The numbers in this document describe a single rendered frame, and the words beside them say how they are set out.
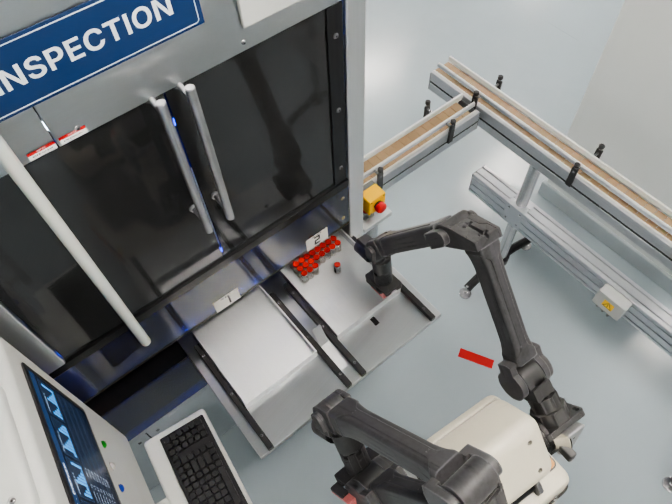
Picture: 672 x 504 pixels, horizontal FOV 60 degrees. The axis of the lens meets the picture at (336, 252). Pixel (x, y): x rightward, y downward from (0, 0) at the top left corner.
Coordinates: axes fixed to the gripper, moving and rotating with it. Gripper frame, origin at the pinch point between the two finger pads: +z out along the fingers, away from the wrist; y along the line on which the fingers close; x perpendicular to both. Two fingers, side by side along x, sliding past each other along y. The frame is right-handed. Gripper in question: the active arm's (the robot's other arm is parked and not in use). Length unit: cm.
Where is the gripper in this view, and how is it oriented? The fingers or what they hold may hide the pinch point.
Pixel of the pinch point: (384, 296)
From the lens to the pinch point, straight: 184.5
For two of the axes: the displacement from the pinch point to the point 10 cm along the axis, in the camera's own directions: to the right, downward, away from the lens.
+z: 1.2, 6.3, 7.6
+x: -7.8, 5.4, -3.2
